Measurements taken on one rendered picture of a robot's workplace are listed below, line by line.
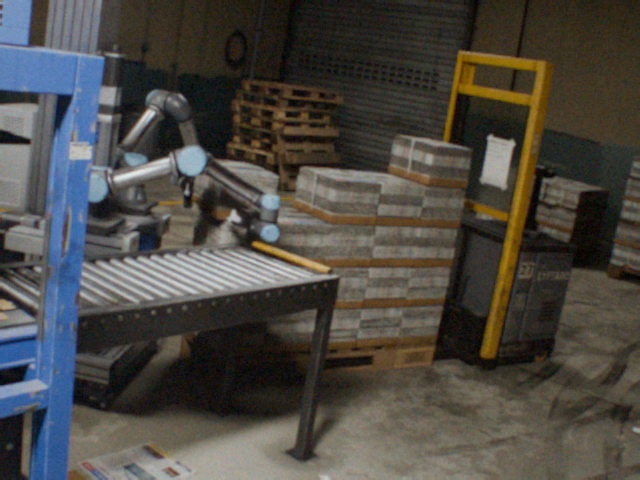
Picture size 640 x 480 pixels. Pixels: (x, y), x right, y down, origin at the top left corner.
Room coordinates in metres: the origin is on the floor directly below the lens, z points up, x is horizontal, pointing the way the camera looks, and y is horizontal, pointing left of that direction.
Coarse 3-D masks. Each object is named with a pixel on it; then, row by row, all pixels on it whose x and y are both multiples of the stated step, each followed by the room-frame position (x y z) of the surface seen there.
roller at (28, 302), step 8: (0, 280) 2.33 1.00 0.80; (0, 288) 2.30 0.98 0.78; (8, 288) 2.28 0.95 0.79; (16, 288) 2.28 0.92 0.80; (8, 296) 2.27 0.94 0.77; (16, 296) 2.24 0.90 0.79; (24, 296) 2.23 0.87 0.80; (16, 304) 2.24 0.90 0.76; (24, 304) 2.20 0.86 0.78; (32, 304) 2.19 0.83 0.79; (32, 312) 2.17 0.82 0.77
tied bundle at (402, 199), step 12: (384, 180) 4.27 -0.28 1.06; (396, 180) 4.36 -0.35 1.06; (384, 192) 4.15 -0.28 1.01; (396, 192) 4.20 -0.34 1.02; (408, 192) 4.24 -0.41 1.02; (420, 192) 4.29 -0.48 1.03; (384, 204) 4.16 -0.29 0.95; (396, 204) 4.21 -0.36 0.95; (408, 204) 4.25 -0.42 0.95; (420, 204) 4.30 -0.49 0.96; (384, 216) 4.17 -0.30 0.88; (396, 216) 4.21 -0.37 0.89; (408, 216) 4.26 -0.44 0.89
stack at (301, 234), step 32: (224, 224) 3.69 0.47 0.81; (288, 224) 3.85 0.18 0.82; (320, 224) 3.95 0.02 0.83; (352, 224) 4.10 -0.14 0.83; (320, 256) 3.97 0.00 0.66; (352, 256) 4.08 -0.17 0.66; (384, 256) 4.20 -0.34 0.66; (352, 288) 4.09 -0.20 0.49; (384, 288) 4.21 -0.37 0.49; (288, 320) 3.90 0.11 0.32; (352, 320) 4.11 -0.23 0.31; (384, 320) 4.23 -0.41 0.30; (192, 352) 3.84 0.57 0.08; (288, 352) 3.95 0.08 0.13; (352, 352) 4.15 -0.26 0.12; (384, 352) 4.26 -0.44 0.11
